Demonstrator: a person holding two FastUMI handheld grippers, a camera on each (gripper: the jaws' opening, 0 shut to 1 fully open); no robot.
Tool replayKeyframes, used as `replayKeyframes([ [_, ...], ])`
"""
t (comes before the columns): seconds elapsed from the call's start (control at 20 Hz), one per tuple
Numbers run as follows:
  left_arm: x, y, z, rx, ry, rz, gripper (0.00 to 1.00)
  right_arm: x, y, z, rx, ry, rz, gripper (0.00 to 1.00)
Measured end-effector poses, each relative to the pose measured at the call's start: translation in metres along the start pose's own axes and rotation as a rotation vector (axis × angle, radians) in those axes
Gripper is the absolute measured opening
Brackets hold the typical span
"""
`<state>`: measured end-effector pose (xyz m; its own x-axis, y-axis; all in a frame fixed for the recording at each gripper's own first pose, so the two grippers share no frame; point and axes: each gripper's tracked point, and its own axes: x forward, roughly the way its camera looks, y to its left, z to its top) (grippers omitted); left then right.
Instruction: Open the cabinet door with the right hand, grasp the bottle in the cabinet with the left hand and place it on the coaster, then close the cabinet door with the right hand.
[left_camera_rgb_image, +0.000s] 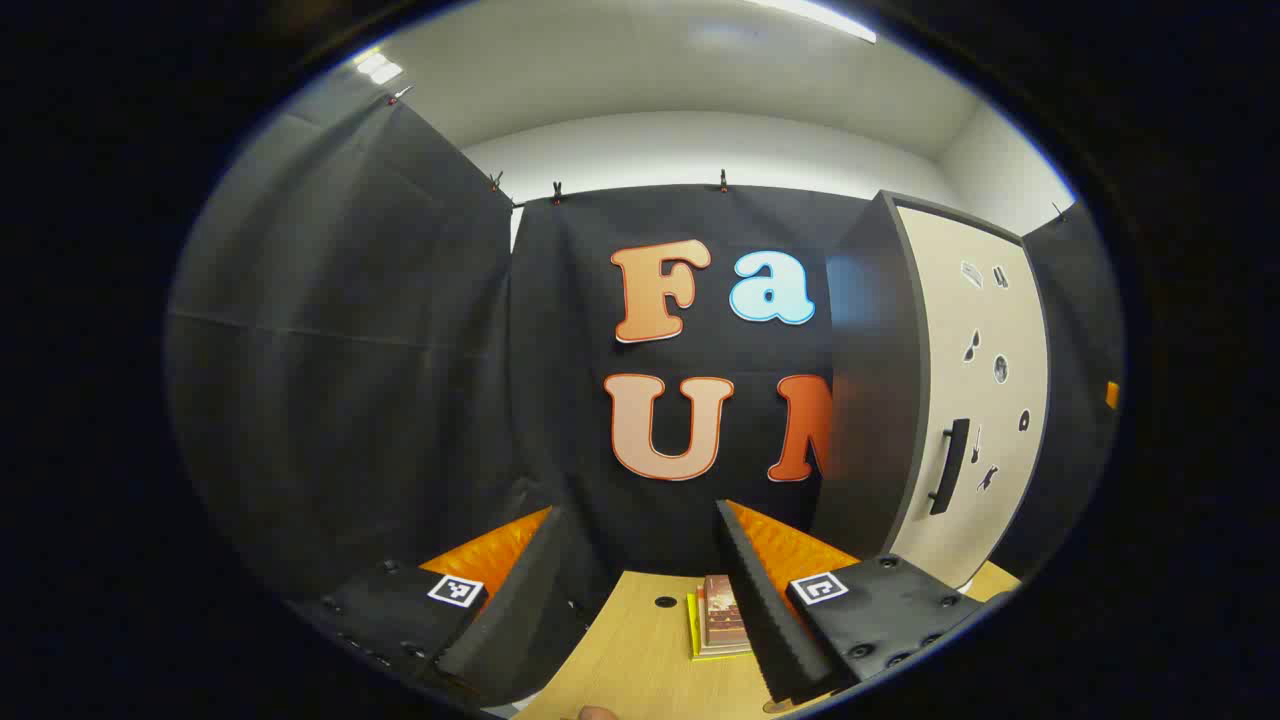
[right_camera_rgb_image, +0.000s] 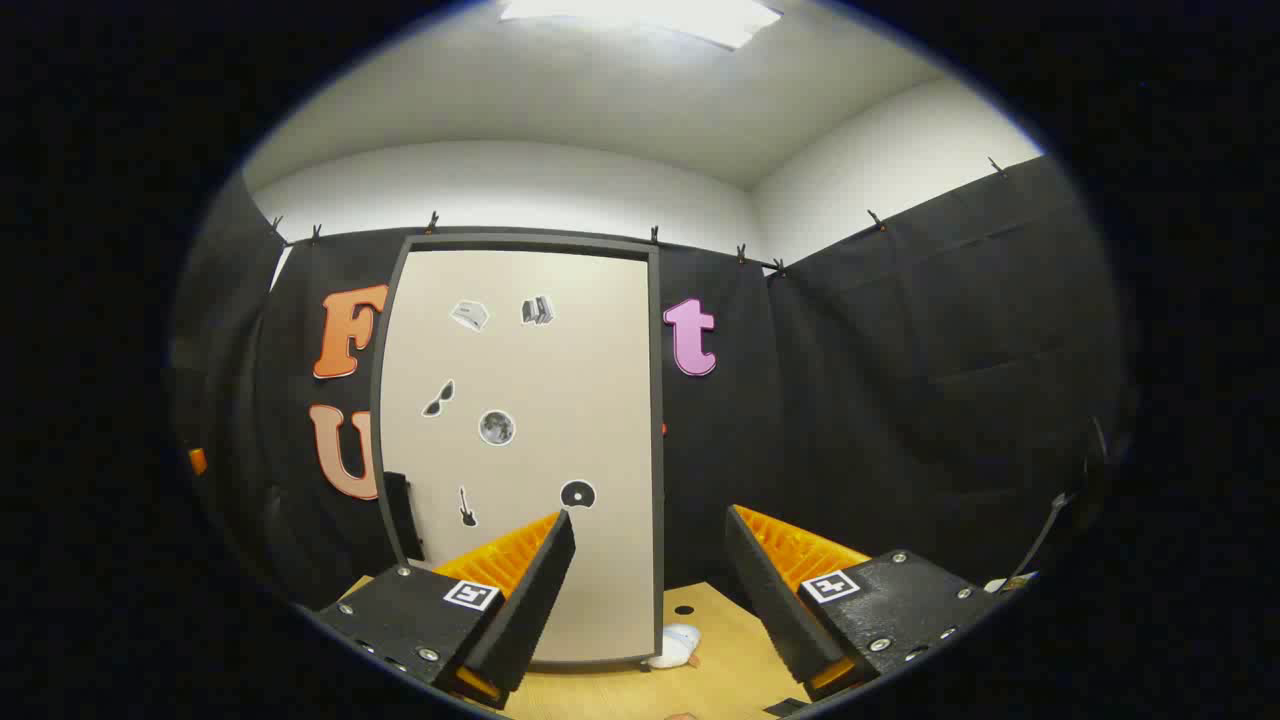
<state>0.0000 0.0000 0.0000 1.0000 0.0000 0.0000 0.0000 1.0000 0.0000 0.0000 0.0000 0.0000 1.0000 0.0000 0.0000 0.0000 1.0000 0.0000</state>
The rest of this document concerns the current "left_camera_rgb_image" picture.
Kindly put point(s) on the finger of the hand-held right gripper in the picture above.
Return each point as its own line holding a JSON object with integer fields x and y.
{"x": 1111, "y": 394}

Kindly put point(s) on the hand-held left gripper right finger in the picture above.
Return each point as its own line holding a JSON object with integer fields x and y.
{"x": 765, "y": 630}

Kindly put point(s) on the white ceiling light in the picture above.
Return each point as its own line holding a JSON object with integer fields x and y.
{"x": 378, "y": 68}

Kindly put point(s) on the black backdrop cloth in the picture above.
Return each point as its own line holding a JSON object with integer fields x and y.
{"x": 560, "y": 300}

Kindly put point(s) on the dark grey cabinet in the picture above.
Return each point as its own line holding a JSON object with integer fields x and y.
{"x": 870, "y": 400}

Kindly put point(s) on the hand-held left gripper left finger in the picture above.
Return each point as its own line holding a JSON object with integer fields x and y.
{"x": 510, "y": 620}

